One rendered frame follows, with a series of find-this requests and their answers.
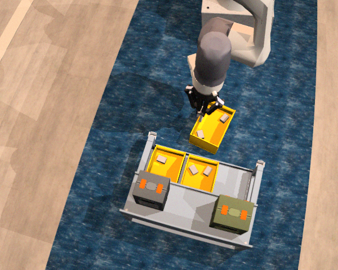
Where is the yellow bin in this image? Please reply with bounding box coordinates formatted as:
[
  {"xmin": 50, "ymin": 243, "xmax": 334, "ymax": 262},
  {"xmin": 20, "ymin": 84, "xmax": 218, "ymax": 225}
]
[
  {"xmin": 147, "ymin": 145, "xmax": 186, "ymax": 183},
  {"xmin": 189, "ymin": 105, "xmax": 235, "ymax": 154},
  {"xmin": 181, "ymin": 155, "xmax": 219, "ymax": 192}
]

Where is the grey metal shelf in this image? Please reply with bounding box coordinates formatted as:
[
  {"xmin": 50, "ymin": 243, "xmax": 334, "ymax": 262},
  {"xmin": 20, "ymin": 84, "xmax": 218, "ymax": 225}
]
[{"xmin": 119, "ymin": 132, "xmax": 265, "ymax": 251}]

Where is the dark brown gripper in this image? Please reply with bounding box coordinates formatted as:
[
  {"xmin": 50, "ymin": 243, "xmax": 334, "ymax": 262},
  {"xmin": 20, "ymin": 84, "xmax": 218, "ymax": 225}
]
[{"xmin": 184, "ymin": 84, "xmax": 225, "ymax": 123}]

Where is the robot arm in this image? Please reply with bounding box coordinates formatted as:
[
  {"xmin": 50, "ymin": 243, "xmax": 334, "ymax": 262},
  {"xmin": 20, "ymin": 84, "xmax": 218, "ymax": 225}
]
[{"xmin": 188, "ymin": 0, "xmax": 274, "ymax": 96}]

